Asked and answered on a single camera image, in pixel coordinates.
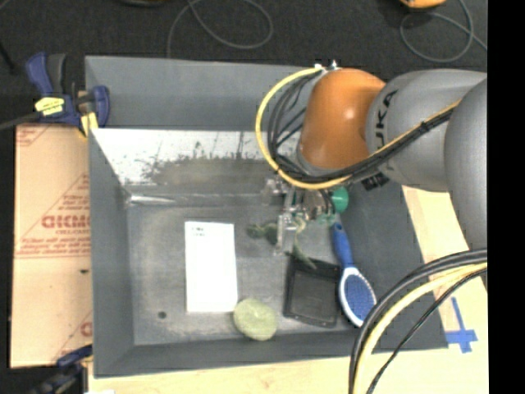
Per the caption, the grey metal bin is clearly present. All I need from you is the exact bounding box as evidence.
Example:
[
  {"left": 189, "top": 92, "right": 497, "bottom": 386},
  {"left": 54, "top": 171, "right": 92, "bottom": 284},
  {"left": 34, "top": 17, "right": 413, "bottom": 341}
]
[{"left": 84, "top": 55, "right": 449, "bottom": 377}]

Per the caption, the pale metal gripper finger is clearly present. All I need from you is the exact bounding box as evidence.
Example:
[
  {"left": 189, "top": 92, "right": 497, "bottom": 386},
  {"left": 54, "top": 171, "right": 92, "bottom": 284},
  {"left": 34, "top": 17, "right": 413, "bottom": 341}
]
[{"left": 274, "top": 214, "right": 299, "bottom": 258}]

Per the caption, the white flat box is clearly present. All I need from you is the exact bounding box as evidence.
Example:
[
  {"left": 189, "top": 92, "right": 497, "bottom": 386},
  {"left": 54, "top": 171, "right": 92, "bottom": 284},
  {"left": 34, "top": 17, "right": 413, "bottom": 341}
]
[{"left": 184, "top": 220, "right": 240, "bottom": 314}]

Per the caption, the black square case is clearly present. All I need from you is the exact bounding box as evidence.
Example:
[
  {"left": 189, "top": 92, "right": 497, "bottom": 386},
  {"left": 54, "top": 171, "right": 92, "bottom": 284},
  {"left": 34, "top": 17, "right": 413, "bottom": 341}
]
[{"left": 281, "top": 254, "right": 343, "bottom": 329}]

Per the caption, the blue and white brush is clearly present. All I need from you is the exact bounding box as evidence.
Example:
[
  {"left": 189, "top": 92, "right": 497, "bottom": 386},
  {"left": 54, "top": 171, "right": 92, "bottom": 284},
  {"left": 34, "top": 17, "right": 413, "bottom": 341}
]
[{"left": 329, "top": 221, "right": 378, "bottom": 328}]

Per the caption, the pale green round sponge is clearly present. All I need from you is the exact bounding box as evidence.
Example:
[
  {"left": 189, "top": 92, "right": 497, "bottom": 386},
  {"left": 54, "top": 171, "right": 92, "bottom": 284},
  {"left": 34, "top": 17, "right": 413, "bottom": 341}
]
[{"left": 232, "top": 297, "right": 280, "bottom": 342}]

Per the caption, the brown cardboard board red print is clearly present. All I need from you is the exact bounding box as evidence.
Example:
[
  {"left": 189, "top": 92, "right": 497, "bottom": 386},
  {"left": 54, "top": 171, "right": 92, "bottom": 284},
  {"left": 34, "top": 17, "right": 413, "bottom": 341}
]
[{"left": 8, "top": 123, "right": 94, "bottom": 369}]

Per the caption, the green toy lizard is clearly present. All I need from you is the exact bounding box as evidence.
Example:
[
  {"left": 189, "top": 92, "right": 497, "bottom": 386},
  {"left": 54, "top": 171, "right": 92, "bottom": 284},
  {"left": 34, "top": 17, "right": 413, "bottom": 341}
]
[{"left": 245, "top": 222, "right": 317, "bottom": 271}]

